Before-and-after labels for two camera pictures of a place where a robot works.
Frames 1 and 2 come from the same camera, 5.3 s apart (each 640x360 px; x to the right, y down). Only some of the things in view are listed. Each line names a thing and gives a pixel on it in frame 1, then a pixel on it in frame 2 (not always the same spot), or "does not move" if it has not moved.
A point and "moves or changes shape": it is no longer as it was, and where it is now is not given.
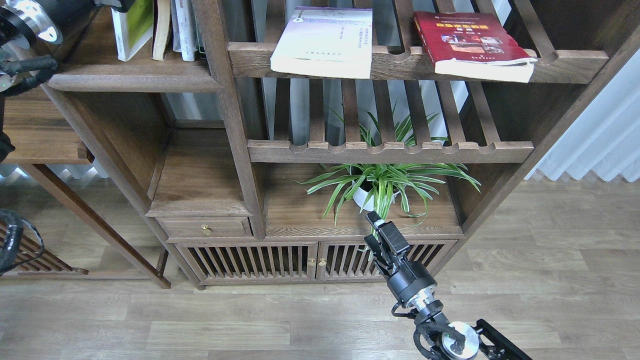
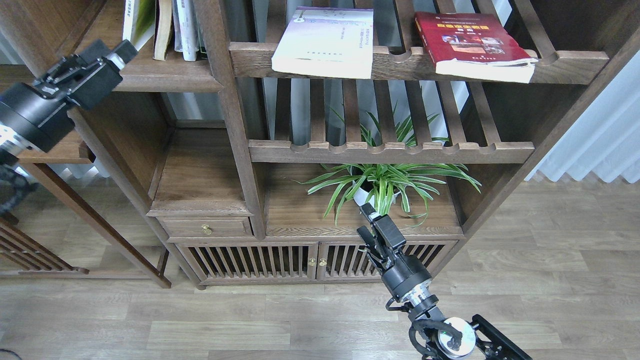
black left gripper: [70, 16] -> [36, 113]
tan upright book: [161, 19] does not move
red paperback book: [474, 46] does not move
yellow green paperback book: [133, 29] moves or changes shape
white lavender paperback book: [334, 41] does not move
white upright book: [184, 32] does not move
